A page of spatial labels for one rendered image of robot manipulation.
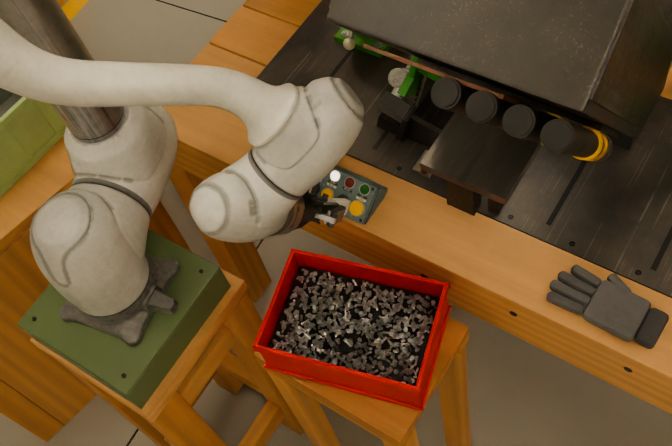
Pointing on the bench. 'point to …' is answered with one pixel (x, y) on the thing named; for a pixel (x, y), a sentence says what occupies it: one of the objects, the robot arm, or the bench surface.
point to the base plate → (314, 59)
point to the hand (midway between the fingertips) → (337, 206)
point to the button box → (354, 192)
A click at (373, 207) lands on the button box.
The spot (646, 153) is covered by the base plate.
